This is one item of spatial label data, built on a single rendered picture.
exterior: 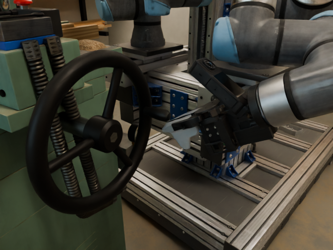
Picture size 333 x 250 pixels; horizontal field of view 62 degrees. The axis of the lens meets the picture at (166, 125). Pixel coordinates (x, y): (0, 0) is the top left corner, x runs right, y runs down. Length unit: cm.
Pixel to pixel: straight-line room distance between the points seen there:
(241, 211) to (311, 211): 54
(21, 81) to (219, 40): 32
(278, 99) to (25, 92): 38
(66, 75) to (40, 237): 46
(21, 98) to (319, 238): 139
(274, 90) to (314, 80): 5
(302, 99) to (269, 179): 107
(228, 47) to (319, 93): 16
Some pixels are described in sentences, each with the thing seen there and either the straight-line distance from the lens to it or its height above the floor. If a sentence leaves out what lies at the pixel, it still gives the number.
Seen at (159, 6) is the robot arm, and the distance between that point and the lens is 84.
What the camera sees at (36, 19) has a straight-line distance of 51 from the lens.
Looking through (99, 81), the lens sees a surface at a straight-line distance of 73.
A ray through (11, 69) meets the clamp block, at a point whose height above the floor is 93.
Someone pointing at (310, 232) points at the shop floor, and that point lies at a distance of 157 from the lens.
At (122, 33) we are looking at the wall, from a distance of 458.
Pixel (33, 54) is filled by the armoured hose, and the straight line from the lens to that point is 47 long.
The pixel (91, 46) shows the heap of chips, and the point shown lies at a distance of 76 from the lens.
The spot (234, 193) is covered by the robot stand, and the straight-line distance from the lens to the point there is 133.
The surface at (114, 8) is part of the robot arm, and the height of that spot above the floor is 97.
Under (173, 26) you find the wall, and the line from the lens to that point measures 409.
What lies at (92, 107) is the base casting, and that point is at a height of 77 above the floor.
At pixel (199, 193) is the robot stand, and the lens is 130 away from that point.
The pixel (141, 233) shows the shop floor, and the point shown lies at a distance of 142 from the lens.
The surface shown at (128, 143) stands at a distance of 85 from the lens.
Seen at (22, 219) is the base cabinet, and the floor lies 59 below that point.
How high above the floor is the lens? 104
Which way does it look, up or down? 26 degrees down
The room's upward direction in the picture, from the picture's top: straight up
